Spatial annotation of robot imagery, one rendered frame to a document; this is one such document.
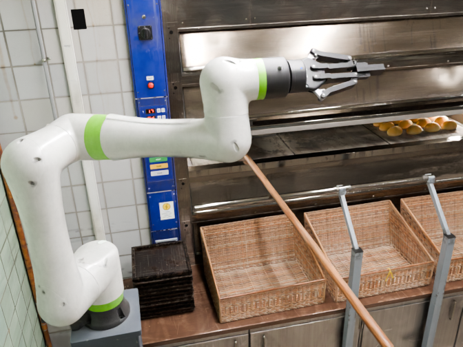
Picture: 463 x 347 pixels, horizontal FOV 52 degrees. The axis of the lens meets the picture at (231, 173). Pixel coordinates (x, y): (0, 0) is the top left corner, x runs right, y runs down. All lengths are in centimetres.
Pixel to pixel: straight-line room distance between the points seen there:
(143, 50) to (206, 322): 133
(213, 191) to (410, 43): 129
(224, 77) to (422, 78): 191
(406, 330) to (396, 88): 131
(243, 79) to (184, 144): 20
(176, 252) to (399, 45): 156
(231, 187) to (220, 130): 157
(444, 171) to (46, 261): 242
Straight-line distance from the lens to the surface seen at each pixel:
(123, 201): 253
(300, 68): 108
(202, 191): 256
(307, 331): 255
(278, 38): 240
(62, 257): 126
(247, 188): 260
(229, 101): 102
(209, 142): 105
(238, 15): 233
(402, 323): 279
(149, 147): 113
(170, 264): 239
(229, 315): 243
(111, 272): 143
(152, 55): 225
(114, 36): 227
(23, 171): 113
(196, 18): 230
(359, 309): 159
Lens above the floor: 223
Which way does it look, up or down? 25 degrees down
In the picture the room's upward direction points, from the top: 2 degrees counter-clockwise
